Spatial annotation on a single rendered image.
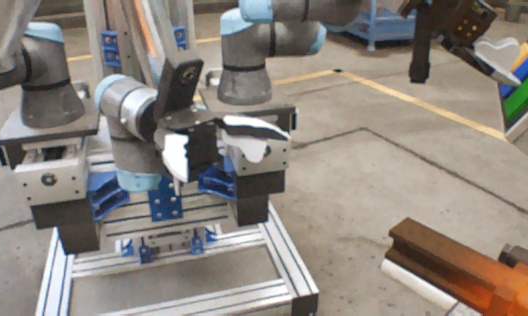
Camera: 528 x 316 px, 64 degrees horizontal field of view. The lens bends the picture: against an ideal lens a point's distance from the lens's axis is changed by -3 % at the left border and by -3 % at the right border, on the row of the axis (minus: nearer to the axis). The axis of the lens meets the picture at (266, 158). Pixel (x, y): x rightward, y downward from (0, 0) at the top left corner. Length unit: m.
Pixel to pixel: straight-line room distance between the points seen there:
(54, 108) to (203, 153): 0.61
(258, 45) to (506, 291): 0.90
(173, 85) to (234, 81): 0.59
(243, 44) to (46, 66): 0.46
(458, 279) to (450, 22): 0.44
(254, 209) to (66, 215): 0.47
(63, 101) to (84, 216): 0.28
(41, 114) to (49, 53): 0.14
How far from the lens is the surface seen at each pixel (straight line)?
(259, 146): 0.58
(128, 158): 0.75
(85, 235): 1.18
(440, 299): 0.89
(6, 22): 0.91
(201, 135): 0.57
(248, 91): 1.14
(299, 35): 1.14
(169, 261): 1.57
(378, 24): 5.29
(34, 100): 1.14
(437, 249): 0.36
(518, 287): 0.35
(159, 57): 0.81
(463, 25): 0.72
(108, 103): 0.72
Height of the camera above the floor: 1.23
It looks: 28 degrees down
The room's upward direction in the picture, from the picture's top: straight up
